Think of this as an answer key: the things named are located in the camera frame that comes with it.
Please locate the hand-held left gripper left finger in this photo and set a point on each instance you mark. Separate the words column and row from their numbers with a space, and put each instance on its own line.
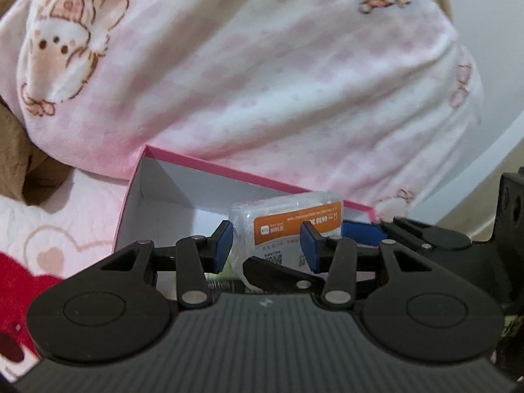
column 221, row 247

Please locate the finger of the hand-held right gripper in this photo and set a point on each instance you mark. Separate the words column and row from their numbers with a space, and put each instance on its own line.
column 274, row 276
column 362, row 231

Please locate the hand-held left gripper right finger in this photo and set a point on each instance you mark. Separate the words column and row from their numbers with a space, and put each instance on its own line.
column 313, row 249

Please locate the clear plastic box orange label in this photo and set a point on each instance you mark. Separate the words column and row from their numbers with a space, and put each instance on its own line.
column 278, row 221

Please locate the pink cardboard box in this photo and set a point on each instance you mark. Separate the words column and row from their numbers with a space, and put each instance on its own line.
column 172, row 196

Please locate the pink checked fleece quilt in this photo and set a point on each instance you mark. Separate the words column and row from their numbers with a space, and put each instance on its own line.
column 266, row 69

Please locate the brown pillow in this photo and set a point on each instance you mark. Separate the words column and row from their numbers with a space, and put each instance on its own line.
column 28, row 159

